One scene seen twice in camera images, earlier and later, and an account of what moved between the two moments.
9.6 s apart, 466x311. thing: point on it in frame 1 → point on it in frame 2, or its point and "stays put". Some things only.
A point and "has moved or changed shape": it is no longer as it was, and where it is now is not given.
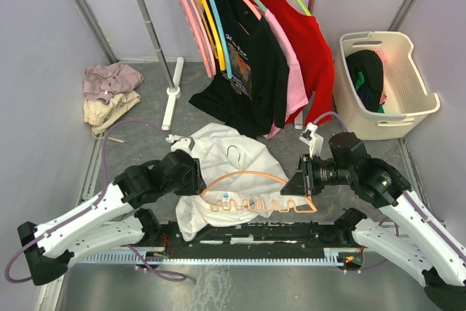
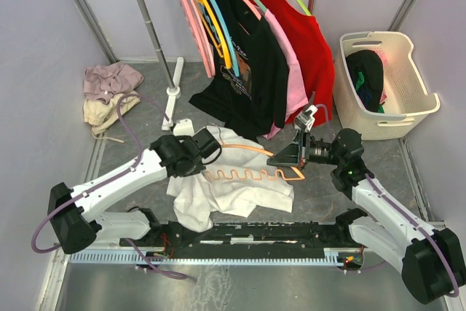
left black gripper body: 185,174 → 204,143
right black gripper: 303,183 → 293,154
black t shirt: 254,100 stays put
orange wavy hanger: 260,209 → 262,173
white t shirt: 242,183 has moved or changed shape
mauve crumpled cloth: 102,82 stays put
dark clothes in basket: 367,71 stays put
